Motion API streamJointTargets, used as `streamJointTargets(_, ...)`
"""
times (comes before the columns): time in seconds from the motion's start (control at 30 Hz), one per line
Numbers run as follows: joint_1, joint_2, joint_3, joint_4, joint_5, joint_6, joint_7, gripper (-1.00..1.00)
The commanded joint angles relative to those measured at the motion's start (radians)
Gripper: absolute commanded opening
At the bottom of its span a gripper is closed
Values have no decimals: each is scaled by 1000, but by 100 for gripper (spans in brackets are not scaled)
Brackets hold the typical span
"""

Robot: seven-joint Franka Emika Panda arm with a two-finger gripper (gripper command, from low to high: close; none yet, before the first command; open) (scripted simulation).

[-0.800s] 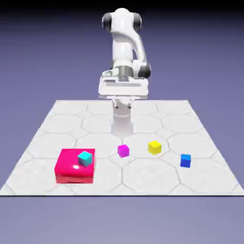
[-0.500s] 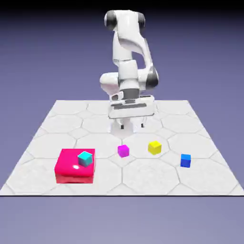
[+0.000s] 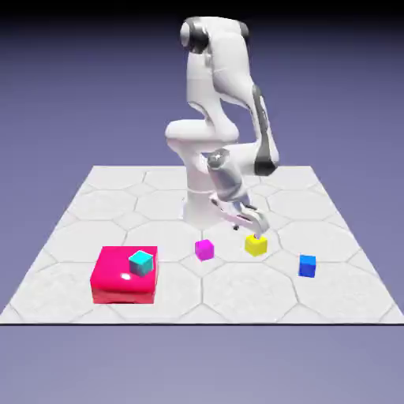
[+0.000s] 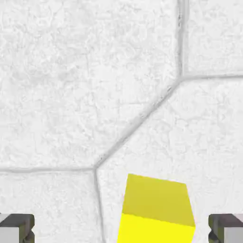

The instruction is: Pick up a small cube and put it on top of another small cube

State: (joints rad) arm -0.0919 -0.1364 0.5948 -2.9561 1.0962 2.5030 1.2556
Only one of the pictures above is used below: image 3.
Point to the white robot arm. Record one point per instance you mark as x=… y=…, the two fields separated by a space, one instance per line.
x=217 y=94

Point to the small yellow cube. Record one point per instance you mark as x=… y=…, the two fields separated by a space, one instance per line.
x=256 y=246

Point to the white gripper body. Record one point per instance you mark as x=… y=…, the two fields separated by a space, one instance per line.
x=235 y=215

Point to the small cyan cube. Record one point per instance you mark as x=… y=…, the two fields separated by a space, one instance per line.
x=141 y=263

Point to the small magenta cube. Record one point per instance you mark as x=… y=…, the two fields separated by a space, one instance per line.
x=204 y=250

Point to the large red box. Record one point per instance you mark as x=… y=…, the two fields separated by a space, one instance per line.
x=113 y=277

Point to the small blue cube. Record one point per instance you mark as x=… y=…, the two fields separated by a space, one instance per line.
x=307 y=266

